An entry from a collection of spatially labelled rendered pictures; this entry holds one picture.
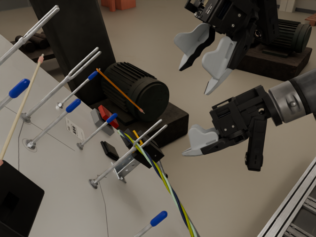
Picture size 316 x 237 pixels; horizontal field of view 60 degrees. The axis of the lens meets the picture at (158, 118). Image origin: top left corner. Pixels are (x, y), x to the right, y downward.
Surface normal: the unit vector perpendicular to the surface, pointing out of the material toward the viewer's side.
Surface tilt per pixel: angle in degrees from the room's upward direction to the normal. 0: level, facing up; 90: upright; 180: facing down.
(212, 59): 81
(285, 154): 0
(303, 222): 0
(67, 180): 54
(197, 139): 70
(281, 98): 49
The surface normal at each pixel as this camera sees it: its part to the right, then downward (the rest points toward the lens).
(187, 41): 0.22, 0.77
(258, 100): -0.26, 0.20
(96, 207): 0.75, -0.66
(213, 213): 0.00, -0.83
